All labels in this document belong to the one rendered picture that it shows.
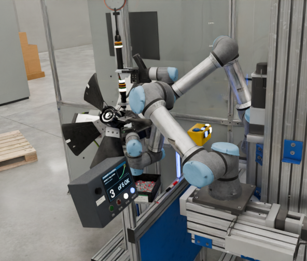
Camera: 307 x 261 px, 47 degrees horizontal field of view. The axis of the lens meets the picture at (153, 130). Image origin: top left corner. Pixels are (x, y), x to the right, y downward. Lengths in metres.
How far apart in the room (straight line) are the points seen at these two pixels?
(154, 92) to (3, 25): 6.36
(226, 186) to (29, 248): 2.08
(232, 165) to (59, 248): 1.97
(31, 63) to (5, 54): 2.62
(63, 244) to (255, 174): 1.91
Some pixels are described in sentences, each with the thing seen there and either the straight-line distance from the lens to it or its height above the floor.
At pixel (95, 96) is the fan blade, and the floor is 1.29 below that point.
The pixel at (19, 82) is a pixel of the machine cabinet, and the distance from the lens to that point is 7.94.
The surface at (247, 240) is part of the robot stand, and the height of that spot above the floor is 0.95.
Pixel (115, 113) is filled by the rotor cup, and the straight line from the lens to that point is 2.16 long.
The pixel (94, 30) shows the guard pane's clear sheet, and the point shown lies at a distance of 3.10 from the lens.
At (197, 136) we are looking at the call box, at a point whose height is 1.04.
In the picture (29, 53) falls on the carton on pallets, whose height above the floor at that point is 0.68.
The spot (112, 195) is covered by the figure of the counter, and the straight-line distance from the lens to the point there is 1.43.
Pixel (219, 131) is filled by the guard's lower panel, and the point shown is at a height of 0.90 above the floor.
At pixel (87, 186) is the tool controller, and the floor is 1.24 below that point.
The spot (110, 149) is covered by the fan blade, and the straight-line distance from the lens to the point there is 2.14.
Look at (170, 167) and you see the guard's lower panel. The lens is 3.04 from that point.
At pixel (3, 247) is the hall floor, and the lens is 3.36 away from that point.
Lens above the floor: 1.88
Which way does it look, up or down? 21 degrees down
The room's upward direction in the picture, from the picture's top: 4 degrees counter-clockwise
